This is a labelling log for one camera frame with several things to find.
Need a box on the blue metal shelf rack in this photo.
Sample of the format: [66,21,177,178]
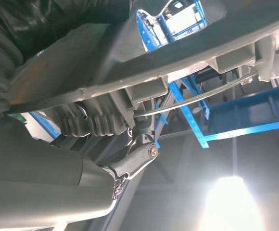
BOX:
[29,0,279,150]

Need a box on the bright ceiling light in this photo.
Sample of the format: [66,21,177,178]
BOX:
[198,175,265,231]

